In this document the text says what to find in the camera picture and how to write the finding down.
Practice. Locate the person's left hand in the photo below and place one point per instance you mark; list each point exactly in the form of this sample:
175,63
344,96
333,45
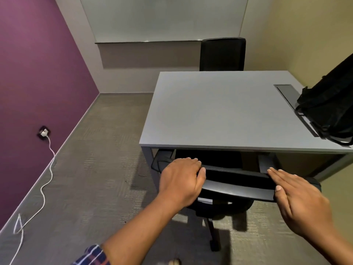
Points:
179,184

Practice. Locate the person's right hand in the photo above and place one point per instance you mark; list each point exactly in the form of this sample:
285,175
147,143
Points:
303,206

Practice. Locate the black chair with armrests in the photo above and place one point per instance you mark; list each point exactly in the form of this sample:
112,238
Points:
234,187

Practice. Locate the grey backpack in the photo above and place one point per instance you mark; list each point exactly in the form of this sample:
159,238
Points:
331,107

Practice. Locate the black mesh-back chair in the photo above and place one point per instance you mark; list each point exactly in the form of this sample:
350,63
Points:
223,55

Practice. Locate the person's left forearm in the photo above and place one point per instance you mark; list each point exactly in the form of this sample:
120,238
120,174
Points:
138,234

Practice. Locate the white table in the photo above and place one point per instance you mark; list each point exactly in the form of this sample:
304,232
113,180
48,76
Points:
215,113

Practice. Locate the white charger plug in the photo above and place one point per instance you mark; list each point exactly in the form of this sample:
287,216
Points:
44,132

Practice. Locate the black wall socket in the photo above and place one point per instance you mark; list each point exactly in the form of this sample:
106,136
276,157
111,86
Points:
41,129

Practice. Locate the white wall board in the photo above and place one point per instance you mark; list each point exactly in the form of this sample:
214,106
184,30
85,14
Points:
165,19

